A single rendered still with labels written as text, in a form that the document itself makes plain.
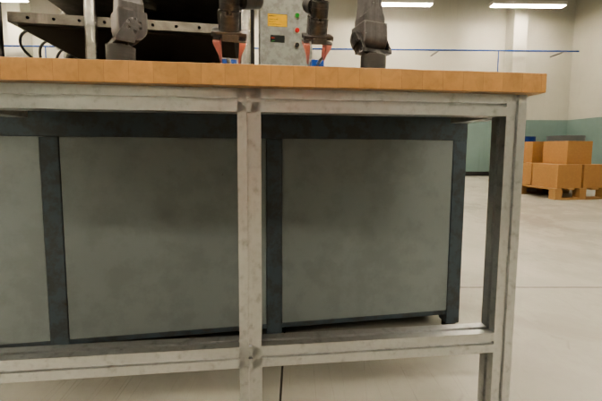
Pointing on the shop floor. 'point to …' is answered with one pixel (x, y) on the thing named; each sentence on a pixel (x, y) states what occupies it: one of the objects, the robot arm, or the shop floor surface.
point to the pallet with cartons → (561, 169)
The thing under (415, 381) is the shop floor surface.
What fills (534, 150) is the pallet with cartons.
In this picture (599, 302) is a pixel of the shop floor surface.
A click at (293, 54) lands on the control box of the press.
